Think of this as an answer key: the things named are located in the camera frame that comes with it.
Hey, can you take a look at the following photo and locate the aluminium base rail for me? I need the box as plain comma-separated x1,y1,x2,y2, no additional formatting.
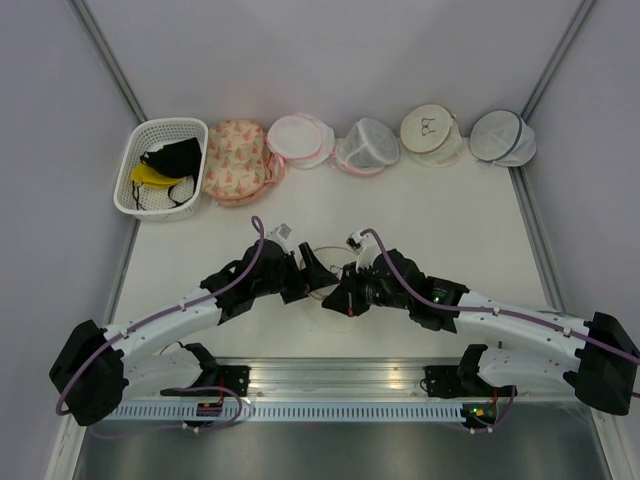
69,355,616,401

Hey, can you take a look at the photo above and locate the white pink-trimmed laundry bag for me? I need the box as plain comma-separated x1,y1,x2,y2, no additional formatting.
267,113,336,170

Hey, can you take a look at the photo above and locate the white plastic laundry basket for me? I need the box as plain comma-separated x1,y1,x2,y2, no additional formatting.
113,117,209,222

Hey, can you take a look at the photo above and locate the corner aluminium post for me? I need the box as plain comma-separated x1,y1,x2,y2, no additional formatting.
520,0,600,122
68,0,148,123

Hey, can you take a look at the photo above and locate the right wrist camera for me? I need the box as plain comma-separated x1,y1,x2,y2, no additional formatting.
346,230,380,271

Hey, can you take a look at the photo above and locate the left corner aluminium post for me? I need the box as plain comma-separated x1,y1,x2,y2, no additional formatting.
68,0,148,123

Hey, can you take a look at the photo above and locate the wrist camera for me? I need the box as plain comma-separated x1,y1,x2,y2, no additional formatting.
266,223,291,253
346,230,380,271

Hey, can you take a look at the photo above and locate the right corner aluminium post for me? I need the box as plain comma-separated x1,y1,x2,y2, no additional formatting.
520,0,600,122

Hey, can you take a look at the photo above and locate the black bra in basket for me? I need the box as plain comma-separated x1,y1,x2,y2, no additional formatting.
131,137,202,210

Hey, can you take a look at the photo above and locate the beige bag with bra logo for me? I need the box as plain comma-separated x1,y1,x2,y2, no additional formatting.
400,104,463,168

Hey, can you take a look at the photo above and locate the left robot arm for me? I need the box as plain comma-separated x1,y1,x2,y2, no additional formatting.
49,239,338,427

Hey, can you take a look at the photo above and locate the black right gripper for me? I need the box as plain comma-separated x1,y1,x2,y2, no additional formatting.
323,259,412,317

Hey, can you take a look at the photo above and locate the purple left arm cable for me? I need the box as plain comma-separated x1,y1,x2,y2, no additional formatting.
53,215,266,416

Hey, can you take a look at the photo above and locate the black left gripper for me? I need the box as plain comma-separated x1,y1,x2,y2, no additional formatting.
253,243,338,304

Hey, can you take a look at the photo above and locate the white mesh pink-trimmed bag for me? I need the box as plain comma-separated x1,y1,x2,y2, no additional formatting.
334,118,401,177

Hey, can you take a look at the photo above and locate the yellow bra in basket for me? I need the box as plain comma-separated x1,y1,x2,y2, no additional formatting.
131,164,183,189

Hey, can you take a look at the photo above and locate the white slotted cable duct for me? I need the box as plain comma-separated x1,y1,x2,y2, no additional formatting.
108,400,465,423

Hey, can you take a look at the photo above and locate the peach floral laundry bag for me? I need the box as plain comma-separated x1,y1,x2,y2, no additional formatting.
202,120,286,208

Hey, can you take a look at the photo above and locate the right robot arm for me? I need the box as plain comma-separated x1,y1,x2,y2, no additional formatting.
322,250,639,416

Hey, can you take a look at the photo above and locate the cream mesh laundry bag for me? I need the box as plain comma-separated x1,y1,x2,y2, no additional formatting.
305,246,359,335

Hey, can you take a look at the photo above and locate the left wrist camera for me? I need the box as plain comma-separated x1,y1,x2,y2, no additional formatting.
266,223,291,253

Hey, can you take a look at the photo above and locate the white blue-trimmed mesh bag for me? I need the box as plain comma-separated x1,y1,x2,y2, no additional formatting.
469,110,536,167

